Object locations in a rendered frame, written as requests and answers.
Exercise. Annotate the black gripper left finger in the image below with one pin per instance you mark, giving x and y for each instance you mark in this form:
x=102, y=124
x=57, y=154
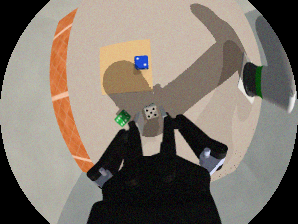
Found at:
x=111, y=160

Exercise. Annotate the tan square mat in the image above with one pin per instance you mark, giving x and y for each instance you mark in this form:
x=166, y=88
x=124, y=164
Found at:
x=117, y=72

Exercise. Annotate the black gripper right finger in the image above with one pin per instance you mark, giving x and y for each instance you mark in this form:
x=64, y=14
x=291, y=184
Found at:
x=212, y=153

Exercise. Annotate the white die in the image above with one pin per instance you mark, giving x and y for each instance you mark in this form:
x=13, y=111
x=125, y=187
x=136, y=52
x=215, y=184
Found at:
x=150, y=111

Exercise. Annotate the green die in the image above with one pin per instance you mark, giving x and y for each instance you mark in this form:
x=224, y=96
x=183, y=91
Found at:
x=122, y=118

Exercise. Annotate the blue die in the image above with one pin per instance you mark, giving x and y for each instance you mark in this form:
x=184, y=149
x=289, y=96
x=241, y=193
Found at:
x=141, y=62

